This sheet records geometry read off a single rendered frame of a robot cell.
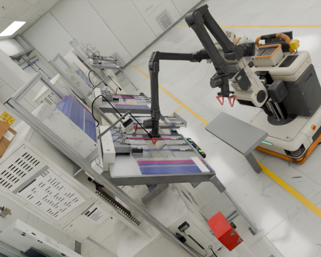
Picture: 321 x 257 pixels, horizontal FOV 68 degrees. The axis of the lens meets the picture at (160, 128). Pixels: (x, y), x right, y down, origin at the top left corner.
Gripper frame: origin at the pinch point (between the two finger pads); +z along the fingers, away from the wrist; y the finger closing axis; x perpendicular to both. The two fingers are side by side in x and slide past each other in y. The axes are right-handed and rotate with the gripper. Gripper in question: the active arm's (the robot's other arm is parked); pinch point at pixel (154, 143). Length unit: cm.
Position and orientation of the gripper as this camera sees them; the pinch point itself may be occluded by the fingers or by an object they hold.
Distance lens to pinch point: 198.8
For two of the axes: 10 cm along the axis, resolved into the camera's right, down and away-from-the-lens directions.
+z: -0.8, 9.3, 3.7
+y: 2.9, 3.8, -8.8
